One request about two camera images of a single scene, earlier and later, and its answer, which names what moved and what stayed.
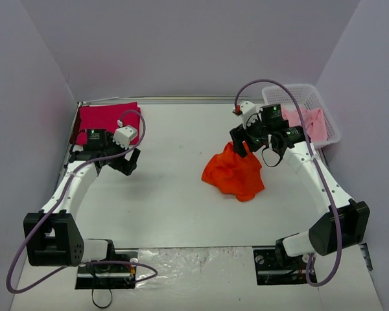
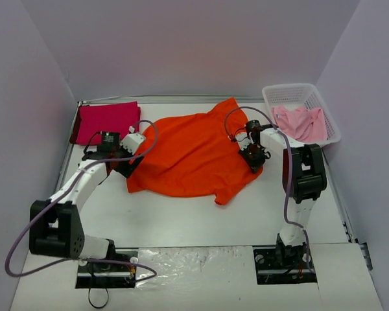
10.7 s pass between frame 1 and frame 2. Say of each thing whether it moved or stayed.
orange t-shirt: moved
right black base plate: stayed
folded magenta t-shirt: stayed
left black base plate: stayed
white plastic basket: stayed
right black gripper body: moved
